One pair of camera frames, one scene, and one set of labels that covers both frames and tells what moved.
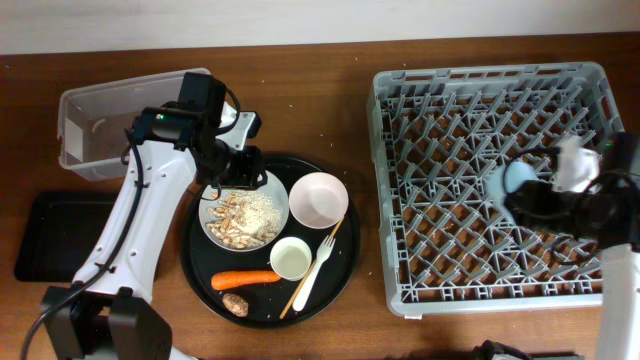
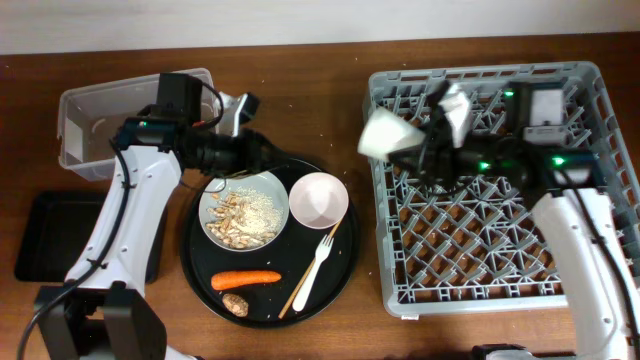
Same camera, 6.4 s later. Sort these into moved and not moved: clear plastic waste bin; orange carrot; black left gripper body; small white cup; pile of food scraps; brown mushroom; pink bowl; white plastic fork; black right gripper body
Moved: black left gripper body; small white cup; black right gripper body
Not moved: pink bowl; orange carrot; pile of food scraps; clear plastic waste bin; brown mushroom; white plastic fork
